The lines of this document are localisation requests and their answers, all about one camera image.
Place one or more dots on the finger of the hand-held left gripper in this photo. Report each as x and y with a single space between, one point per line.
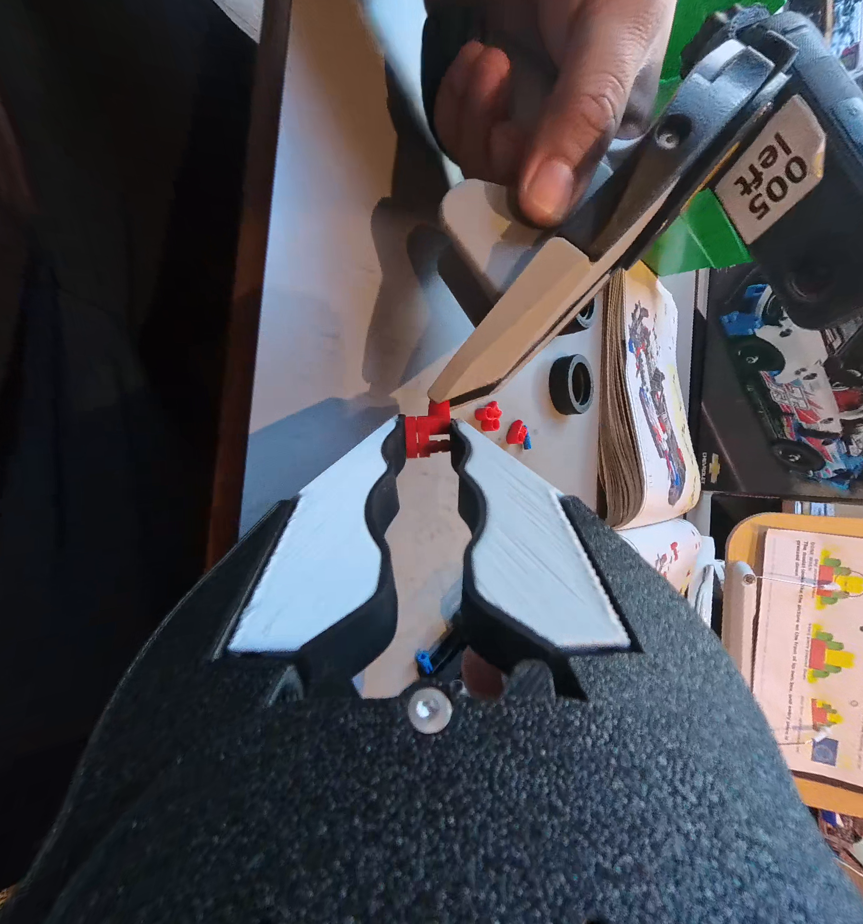
518 310

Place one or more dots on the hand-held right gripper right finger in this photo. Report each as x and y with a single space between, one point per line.
540 570

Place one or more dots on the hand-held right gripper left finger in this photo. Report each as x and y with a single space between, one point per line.
316 570

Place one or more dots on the person's left hand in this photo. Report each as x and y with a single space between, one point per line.
561 94

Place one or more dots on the black rubber tyre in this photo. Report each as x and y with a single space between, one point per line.
558 390
589 317

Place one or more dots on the red double brick connector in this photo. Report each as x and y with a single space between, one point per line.
488 416

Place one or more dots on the green plastic bin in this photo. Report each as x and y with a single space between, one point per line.
698 238

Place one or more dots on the open instruction booklet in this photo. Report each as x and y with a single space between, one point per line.
648 375

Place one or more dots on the instruction sheet on stand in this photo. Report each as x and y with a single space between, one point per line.
742 530

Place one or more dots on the white board stand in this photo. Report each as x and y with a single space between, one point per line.
738 628

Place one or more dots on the black toy car box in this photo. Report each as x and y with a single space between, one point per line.
734 447

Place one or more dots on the printed instruction sheet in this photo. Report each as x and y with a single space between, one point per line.
799 650

